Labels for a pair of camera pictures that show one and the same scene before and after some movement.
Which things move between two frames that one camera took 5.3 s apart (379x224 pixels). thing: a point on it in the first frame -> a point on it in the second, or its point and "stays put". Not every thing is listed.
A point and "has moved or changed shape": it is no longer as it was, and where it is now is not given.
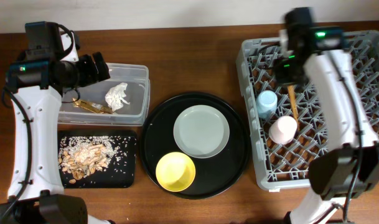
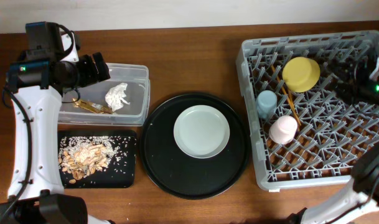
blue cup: x=267 y=103 stays put
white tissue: x=114 y=96 stays put
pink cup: x=283 y=130 stays put
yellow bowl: x=175 y=171 has moved or changed shape
